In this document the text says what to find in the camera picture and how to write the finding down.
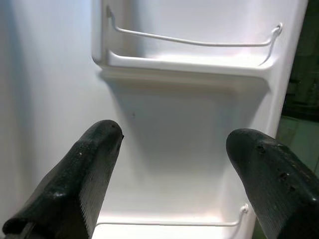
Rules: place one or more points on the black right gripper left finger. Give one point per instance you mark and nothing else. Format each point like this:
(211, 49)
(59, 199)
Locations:
(64, 189)

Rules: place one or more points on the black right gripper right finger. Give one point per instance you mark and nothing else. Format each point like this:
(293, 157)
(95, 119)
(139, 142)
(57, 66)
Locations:
(281, 186)

